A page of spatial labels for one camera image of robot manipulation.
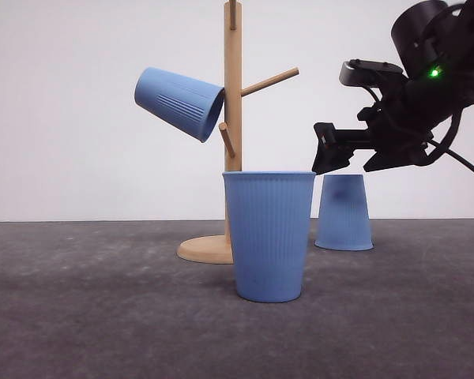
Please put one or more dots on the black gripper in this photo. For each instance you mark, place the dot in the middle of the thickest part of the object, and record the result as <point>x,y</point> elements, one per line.
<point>400,124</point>

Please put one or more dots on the blue ribbed cup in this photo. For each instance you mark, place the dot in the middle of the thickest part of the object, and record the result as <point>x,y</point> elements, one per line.
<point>270,219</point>
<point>189,105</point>
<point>343,218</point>

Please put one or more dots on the blue ribbed cup front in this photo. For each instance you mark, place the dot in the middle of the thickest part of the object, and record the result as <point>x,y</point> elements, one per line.
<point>270,219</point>

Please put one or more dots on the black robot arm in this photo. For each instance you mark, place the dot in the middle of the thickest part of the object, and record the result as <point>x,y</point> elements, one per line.
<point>434,45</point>

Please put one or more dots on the wooden mug tree stand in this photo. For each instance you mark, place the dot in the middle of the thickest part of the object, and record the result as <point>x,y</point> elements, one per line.
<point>216,249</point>

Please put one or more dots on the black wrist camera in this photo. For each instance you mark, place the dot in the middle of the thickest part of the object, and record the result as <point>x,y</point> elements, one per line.
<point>372,73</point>

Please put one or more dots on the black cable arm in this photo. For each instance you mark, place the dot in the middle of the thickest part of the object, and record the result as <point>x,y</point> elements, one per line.
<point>444,145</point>

